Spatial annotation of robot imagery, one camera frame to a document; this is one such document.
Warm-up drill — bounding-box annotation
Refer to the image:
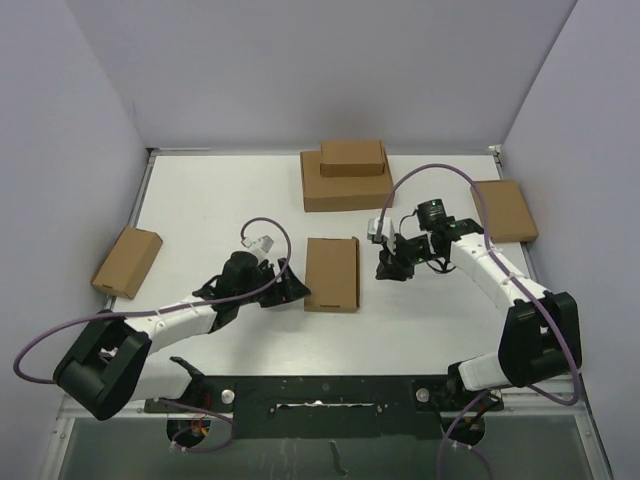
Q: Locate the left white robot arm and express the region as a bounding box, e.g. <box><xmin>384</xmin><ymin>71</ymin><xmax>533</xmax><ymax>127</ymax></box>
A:
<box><xmin>53</xmin><ymin>251</ymin><xmax>311</xmax><ymax>420</ymax></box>

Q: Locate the small closed cardboard box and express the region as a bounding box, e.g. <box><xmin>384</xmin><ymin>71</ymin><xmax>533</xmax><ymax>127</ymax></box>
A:
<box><xmin>320</xmin><ymin>140</ymin><xmax>385</xmax><ymax>178</ymax></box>

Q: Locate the large closed cardboard box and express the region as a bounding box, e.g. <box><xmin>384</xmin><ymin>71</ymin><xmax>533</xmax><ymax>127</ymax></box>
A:
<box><xmin>300</xmin><ymin>151</ymin><xmax>394</xmax><ymax>213</ymax></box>

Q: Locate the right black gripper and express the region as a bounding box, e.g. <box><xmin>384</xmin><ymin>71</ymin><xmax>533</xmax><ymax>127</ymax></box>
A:
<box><xmin>376</xmin><ymin>232</ymin><xmax>440</xmax><ymax>281</ymax></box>

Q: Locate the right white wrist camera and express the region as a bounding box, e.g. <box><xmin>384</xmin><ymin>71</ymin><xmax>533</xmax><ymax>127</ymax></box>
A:
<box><xmin>367</xmin><ymin>217</ymin><xmax>396</xmax><ymax>250</ymax></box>

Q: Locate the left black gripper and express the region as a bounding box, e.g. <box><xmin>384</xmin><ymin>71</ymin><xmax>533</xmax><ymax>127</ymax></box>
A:
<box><xmin>236</xmin><ymin>257</ymin><xmax>309</xmax><ymax>307</ymax></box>

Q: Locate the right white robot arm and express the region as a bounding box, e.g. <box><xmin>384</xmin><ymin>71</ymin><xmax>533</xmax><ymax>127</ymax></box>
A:
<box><xmin>367</xmin><ymin>200</ymin><xmax>582</xmax><ymax>409</ymax></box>

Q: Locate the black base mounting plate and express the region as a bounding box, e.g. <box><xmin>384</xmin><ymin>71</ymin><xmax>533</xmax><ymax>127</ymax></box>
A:
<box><xmin>144</xmin><ymin>375</ymin><xmax>504</xmax><ymax>446</ymax></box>

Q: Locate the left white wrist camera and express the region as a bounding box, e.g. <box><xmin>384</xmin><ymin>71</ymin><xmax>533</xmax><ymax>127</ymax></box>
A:
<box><xmin>241</xmin><ymin>235</ymin><xmax>274</xmax><ymax>257</ymax></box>

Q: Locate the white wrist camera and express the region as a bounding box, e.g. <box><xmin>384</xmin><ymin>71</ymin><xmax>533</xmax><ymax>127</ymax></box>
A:
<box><xmin>241</xmin><ymin>235</ymin><xmax>274</xmax><ymax>257</ymax></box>
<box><xmin>367</xmin><ymin>217</ymin><xmax>396</xmax><ymax>250</ymax></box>

